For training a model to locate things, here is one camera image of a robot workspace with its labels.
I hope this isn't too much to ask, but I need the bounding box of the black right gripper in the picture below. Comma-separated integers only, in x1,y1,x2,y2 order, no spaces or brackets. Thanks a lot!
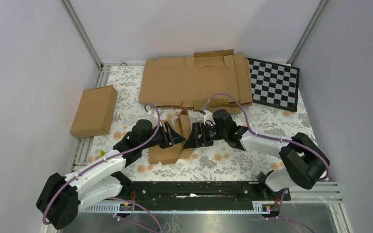
183,122,227,149

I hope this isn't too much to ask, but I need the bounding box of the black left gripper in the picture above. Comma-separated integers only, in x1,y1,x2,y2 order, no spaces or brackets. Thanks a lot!
140,121,187,150

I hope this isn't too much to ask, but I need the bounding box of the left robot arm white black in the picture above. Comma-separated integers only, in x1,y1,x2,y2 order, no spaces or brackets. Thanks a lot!
36,119,186,230

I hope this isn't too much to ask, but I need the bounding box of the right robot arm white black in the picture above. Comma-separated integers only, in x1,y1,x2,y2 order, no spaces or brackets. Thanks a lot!
184,109,330,200

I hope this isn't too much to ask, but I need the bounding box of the folded brown cardboard box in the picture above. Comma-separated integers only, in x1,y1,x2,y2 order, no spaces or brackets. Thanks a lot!
70,85,118,138

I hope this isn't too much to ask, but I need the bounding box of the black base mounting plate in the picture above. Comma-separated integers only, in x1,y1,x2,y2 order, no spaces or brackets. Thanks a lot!
117,181,291,211

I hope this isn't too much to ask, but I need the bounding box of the stack of flat cardboard blanks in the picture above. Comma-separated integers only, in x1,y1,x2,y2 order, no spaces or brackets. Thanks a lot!
139,50,253,113

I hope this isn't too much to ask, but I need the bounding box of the black white checkerboard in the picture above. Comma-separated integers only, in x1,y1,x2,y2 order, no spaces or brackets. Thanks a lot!
248,58,300,112

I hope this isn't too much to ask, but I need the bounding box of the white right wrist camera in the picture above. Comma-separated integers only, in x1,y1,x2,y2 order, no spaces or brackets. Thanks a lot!
199,109,215,124

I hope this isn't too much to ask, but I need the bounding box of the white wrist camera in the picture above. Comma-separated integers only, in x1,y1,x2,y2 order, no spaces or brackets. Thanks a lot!
149,110,162,128
199,109,215,124

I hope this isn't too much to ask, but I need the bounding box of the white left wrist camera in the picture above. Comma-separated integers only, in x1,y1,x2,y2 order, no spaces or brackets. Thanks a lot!
149,110,162,128

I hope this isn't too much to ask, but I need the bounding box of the left aluminium frame post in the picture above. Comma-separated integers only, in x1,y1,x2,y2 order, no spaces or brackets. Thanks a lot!
60,0,103,69

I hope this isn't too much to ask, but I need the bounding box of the aluminium frame post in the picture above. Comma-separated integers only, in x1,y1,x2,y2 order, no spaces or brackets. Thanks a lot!
287,0,329,65
60,0,103,69

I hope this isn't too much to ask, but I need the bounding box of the right aluminium frame post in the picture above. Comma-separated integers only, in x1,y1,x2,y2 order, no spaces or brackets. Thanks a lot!
287,0,329,65

